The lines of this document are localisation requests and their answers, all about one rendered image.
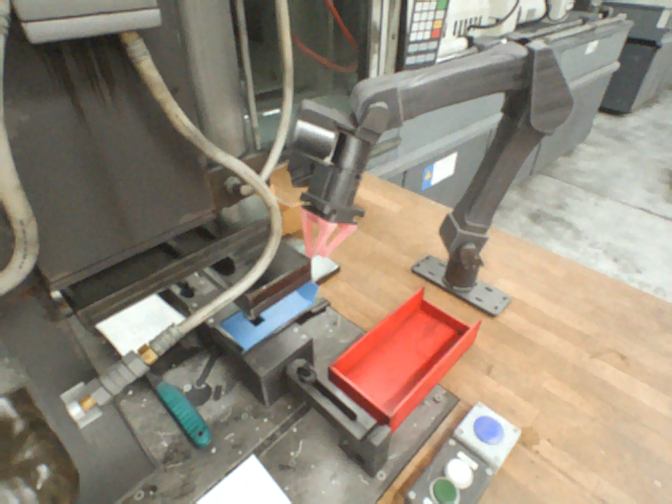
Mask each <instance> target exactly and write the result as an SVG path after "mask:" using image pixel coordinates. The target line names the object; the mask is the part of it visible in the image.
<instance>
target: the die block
mask: <svg viewBox="0 0 672 504"><path fill-rule="evenodd" d="M263 322H264V321H263V320H262V319H261V318H259V319H258V320H256V321H255V322H253V323H252V325H254V326H255V327H257V326H258V325H260V324H261V323H263ZM195 329H196V332H197V335H198V338H199V339H200V340H201V341H202V342H203V343H204V344H205V346H206V347H207V348H208V349H209V350H210V351H211V352H212V353H213V354H214V355H215V356H216V357H217V358H220V357H221V356H223V355H224V354H226V353H227V352H228V353H229V354H230V355H231V356H232V357H233V358H234V359H235V360H236V361H237V362H238V366H239V370H240V375H241V379H242V383H243V385H244V386H245V387H246V388H247V389H248V390H249V391H250V392H251V393H252V394H253V395H254V396H255V397H256V398H257V399H258V400H259V401H260V402H261V403H262V404H263V405H264V406H265V408H266V409H269V408H270V407H271V406H272V405H274V404H275V403H276V402H277V401H278V400H280V399H281V398H282V397H283V396H284V395H286V394H287V393H288V392H289V391H290V390H292V388H291V387H290V386H289V385H288V381H287V373H286V372H287V366H288V365H289V364H291V363H292V362H293V361H295V360H296V359H304V360H306V361H307V362H308V363H310V365H311V366H313V367H314V368H315V364H314V345H313V342H312V343H310V344H309V345H308V346H306V347H305V348H304V349H303V350H301V351H300V352H299V353H297V354H296V355H295V356H293V357H292V358H291V359H290V360H288V361H287V362H286V363H284V364H283V365H282V366H281V367H279V368H278V369H277V370H275V371H274V372H273V373H272V374H270V375H269V376H268V377H266V378H265V379H264V380H261V379H260V378H259V377H258V376H257V375H256V374H255V373H253V372H252V371H251V370H250V369H249V368H248V367H247V366H246V365H245V364H244V363H243V362H242V361H241V360H240V359H239V358H238V357H237V356H236V355H235V354H234V353H233V352H232V351H231V350H230V349H229V348H228V347H227V346H226V345H225V344H224V343H223V342H222V341H221V340H220V339H219V338H218V337H217V336H216V335H215V334H214V333H213V332H212V331H211V330H210V329H209V328H208V327H207V326H206V325H205V324H204V323H203V322H201V323H200V324H198V325H197V326H195Z"/></svg>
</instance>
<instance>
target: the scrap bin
mask: <svg viewBox="0 0 672 504"><path fill-rule="evenodd" d="M424 290H425V286H424V285H423V286H422V287H421V288H420V289H418V290H417V291H416V292H415V293H414V294H412V295H411V296H410V297H409V298H408V299H407V300H405V301H404V302H403V303H402V304H401V305H399V306H398V307H397V308H396V309H395V310H394V311H392V312H391V313H390V314H389V315H388V316H386V317H385V318H384V319H383V320H382V321H381V322H379V323H378V324H377V325H376V326H375V327H373V328H372V329H371V330H370V331H369V332H367V333H366V334H365V335H364V336H363V337H362V338H360V339H359V340H358V341H357V342H356V343H354V344H353V345H352V346H351V347H350V348H349V349H347V350H346V351H345V352H344V353H343V354H341V355H340V356H339V357H338V358H337V359H336V360H334V361H333V362H332V363H331V364H330V365H328V380H329V381H330V382H331V383H332V384H334V385H335V386H336V387H337V388H338V389H339V390H341V391H342V392H343V393H344V394H345V395H346V396H348V397H349V398H350V399H351V400H352V401H353V402H355V403H356V404H357V405H358V406H359V407H360V408H362V409H363V410H364V411H365V412H366V413H367V414H369V415H370V416H371V417H372V418H373V419H374V420H376V421H377V423H376V426H377V427H378V426H384V425H385V426H386V425H387V426H388V427H390V428H391V429H392V432H391V435H392V434H393V433H394V432H395V430H396V429H397V428H398V427H399V426H400V425H401V424H402V423H403V421H404V420H405V419H406V418H407V417H408V416H409V415H410V414H411V413H412V411H413V410H414V409H415V408H416V407H417V406H418V405H419V404H420V402H421V401H422V400H423V399H424V398H425V397H426V396H427V395H428V394H429V392H430V391H431V390H432V389H433V388H434V387H435V386H436V385H437V383H438V382H439V381H440V380H441V379H442V378H443V377H444V376H445V375H446V373H447V372H448V371H449V370H450V369H451V368H452V367H453V366H454V364H455V363H456V362H457V361H458V360H459V359H460V358H461V357H462V356H463V354H464V353H465V352H466V351H467V350H468V349H469V348H470V347H471V345H472V344H473V343H474V342H475V340H476V337H477V334H478V330H479V327H480V324H481V321H482V318H479V319H478V320H477V321H476V322H475V323H474V324H473V325H472V326H470V325H468V324H466V323H464V322H463V321H461V320H459V319H458V318H456V317H454V316H453V315H451V314H449V313H448V312H446V311H444V310H442V309H441V308H439V307H437V306H436V305H434V304H432V303H431V302H429V301H427V300H426V299H424V298H423V296H424ZM376 426H375V427H376Z"/></svg>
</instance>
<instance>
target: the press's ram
mask: <svg viewBox="0 0 672 504"><path fill-rule="evenodd" d="M270 231H271V221H270V216H269V213H268V210H267V208H266V206H265V204H264V202H263V200H262V199H261V198H260V197H258V196H256V195H255V194H254V195H252V196H249V197H247V198H245V199H243V200H240V201H238V202H236V203H234V204H231V205H229V206H227V207H225V208H223V210H222V211H221V212H220V213H219V216H217V217H216V218H215V219H213V220H211V221H209V222H207V223H205V224H202V225H200V226H198V227H196V228H194V229H191V230H189V231H187V232H185V233H183V234H180V235H178V236H176V237H174V238H172V239H169V240H167V241H165V242H163V243H161V244H159V245H156V246H154V247H152V248H150V249H148V250H145V251H143V252H141V253H139V254H137V255H134V256H132V257H130V258H128V259H126V260H124V261H121V262H119V263H117V264H115V265H113V266H110V267H108V268H106V269H104V270H102V271H99V272H97V273H95V274H93V275H91V276H89V277H86V278H84V279H82V280H80V281H78V282H75V283H73V284H71V285H69V286H67V287H64V288H62V289H60V290H58V291H59V293H60V294H61V295H62V297H63V298H64V300H65V301H66V303H67V304H68V305H69V307H70V308H71V310H72V311H73V312H74V314H75V315H76V317H77V318H78V320H79V321H80V322H81V324H82V325H83V327H84V328H85V329H86V330H89V329H90V328H92V327H94V326H96V325H98V324H100V323H102V322H104V321H106V320H107V319H109V318H111V317H113V316H115V315H117V314H119V313H121V312H123V311H125V310H126V309H128V308H130V307H132V306H134V305H136V304H138V303H140V302H142V301H144V300H145V299H147V298H149V297H151V296H153V295H155V294H157V293H159V292H161V291H162V290H164V289H166V288H168V287H170V286H172V285H174V284H176V283H178V282H180V281H181V280H183V279H185V278H187V277H189V276H191V275H193V274H195V275H196V276H197V277H204V278H205V279H206V280H208V281H209V282H210V283H211V284H212V285H213V286H215V287H216V288H217V289H218V290H219V291H220V292H221V293H224V292H225V291H227V290H228V289H229V288H231V287H232V286H234V285H235V284H236V283H237V282H239V281H240V280H241V279H242V278H243V277H244V276H245V275H246V274H248V273H249V271H250V270H251V269H252V268H253V267H254V266H255V264H256V263H257V262H258V260H259V259H260V257H261V256H262V254H263V252H264V250H265V248H266V246H267V243H268V240H269V237H270ZM312 280H313V278H312V260H311V259H310V258H308V257H307V256H305V255H304V254H302V253H301V252H299V251H298V250H296V249H294V248H293V247H291V246H290V245H288V244H287V243H285V242H284V241H282V240H281V239H280V242H279V245H278V248H277V250H276V253H275V255H274V257H273V258H272V260H271V262H270V263H269V265H268V266H267V268H266V269H265V271H264V272H263V273H262V274H261V276H260V277H259V278H258V279H257V280H256V281H255V282H254V283H253V284H252V285H251V286H250V287H249V288H248V289H246V290H245V291H244V292H243V293H242V294H240V295H239V296H238V297H236V298H235V299H234V300H232V302H233V303H234V304H235V305H236V306H238V307H239V308H240V309H241V311H242V315H243V317H244V318H245V319H246V320H253V319H255V318H256V317H257V316H258V315H260V314H261V313H263V312H265V311H266V310H268V309H269V308H271V307H272V306H274V305H275V304H277V303H278V302H280V301H281V300H283V299H284V298H286V297H287V296H289V295H290V294H292V293H293V292H295V291H296V290H298V289H300V288H301V287H303V286H304V285H306V284H307V283H309V282H310V281H312Z"/></svg>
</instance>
